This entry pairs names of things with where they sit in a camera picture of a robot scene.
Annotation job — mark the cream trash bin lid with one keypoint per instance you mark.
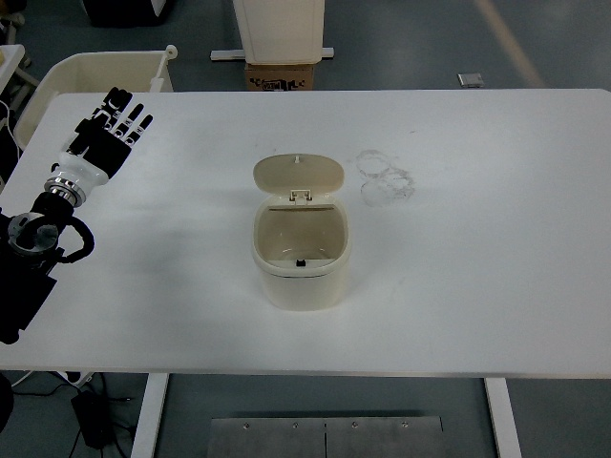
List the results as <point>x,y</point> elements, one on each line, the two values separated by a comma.
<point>296,174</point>

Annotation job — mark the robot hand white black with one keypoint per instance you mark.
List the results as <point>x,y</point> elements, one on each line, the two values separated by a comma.
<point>95,152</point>

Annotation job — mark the tall white bin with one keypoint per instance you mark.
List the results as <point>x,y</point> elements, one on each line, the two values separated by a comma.
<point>281,28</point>

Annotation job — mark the grey metal base bar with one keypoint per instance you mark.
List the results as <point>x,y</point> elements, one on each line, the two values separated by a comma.
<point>224,54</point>

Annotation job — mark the black power adapter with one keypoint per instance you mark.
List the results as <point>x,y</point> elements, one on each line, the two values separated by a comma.
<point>93,422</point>

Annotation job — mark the small grey floor plate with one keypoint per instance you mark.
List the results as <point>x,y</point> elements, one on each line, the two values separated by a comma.
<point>471,80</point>

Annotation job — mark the white side table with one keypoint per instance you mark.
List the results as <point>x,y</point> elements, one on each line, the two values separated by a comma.
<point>12,59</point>

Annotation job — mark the grey metal plate with screws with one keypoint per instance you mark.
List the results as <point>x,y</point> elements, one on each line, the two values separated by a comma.
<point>324,439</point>

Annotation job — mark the large cream plastic tub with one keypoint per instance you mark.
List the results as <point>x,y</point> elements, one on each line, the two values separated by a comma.
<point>95,71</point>

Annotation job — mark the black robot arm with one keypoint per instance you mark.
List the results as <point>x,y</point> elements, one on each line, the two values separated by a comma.
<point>24,286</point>

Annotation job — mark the brown cardboard box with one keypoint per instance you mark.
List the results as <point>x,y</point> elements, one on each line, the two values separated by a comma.
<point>279,76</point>

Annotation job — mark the black case on floor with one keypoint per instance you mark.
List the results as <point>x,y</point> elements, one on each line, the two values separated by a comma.
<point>124,12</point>

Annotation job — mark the white power strip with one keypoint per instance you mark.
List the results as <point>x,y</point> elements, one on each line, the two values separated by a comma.
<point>78,378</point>

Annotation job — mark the white table leg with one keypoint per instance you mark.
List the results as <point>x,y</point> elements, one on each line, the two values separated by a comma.
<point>503,420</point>
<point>148,420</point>

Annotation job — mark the cream desktop trash bin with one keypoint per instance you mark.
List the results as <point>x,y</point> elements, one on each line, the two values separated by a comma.
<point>301,286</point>

